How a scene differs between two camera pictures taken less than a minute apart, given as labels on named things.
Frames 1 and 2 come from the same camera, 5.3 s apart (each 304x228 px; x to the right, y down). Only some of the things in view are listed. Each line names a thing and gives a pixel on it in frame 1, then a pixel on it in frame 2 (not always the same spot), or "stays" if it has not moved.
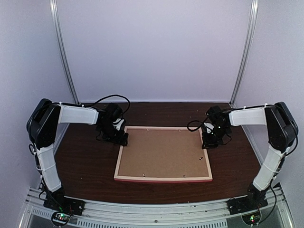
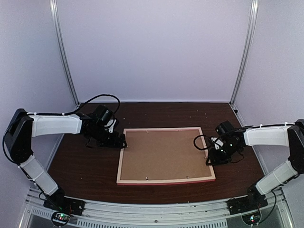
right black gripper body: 215,137 to 224,155
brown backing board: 163,153 stays
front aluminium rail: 213,213 stays
